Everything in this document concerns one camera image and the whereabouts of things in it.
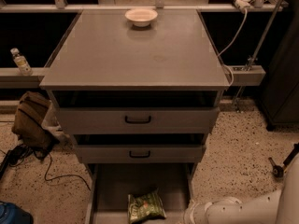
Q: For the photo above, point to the white power adapter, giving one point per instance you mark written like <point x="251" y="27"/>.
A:
<point x="241" y="0"/>

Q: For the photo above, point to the metal pole with clamp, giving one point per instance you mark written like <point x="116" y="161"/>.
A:
<point x="251" y="60"/>

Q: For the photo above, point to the green jalapeno chip bag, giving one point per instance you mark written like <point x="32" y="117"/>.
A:
<point x="145" y="207"/>

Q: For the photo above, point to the clear plastic water bottle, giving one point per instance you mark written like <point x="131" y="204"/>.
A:
<point x="21" y="62"/>

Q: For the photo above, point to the top grey drawer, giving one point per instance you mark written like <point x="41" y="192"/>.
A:
<point x="122" y="112"/>

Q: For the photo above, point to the white bowl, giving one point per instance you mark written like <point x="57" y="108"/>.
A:
<point x="141" y="17"/>

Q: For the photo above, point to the dark cabinet at right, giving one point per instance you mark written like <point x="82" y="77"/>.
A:
<point x="279" y="96"/>

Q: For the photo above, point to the grey drawer cabinet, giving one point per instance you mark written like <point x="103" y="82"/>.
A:
<point x="105" y="52"/>

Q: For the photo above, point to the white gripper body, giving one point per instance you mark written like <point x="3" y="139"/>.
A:
<point x="191" y="215"/>

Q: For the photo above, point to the brown backpack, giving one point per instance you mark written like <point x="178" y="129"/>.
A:
<point x="29" y="116"/>

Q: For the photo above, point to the black wheeled stand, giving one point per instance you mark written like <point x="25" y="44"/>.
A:
<point x="277" y="170"/>

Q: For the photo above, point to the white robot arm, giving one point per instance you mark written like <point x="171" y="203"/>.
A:
<point x="277" y="207"/>

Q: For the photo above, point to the bottom grey drawer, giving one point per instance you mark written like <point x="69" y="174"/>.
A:
<point x="113" y="183"/>

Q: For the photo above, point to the grey drawer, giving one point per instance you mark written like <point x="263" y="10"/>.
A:
<point x="122" y="112"/>
<point x="140" y="148"/>
<point x="113" y="183"/>

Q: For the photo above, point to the middle grey drawer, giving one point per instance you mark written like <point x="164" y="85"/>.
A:
<point x="140" y="148"/>

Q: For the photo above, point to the blue object on floor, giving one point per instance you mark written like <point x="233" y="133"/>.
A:
<point x="12" y="214"/>

